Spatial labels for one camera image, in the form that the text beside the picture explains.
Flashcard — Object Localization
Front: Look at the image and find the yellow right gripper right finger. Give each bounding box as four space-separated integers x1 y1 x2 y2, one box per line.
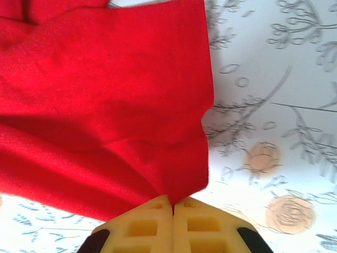
172 197 274 253

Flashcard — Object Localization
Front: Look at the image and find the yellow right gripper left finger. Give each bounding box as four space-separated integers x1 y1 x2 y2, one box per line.
80 194 174 253

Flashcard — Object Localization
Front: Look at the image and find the red t-shirt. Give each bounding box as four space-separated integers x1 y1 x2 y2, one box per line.
0 0 215 222

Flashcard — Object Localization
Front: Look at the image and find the floral patterned table cover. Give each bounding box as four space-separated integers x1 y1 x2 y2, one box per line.
0 0 337 253

